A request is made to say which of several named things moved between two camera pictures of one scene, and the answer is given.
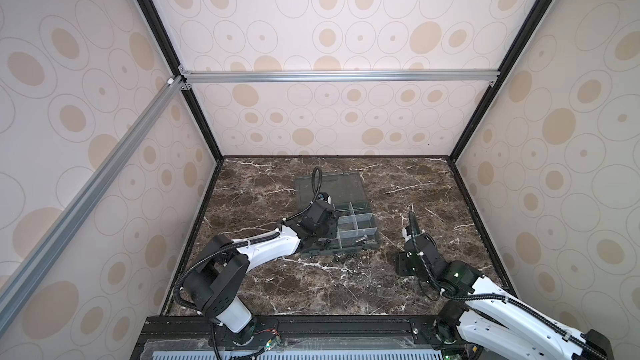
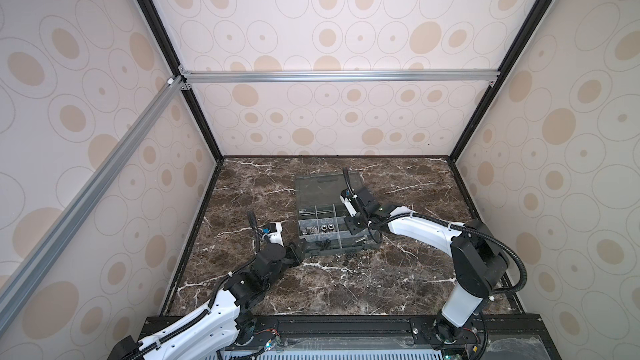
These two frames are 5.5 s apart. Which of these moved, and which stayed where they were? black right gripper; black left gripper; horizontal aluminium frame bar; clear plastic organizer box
Moved: black left gripper; black right gripper
Stayed: clear plastic organizer box; horizontal aluminium frame bar
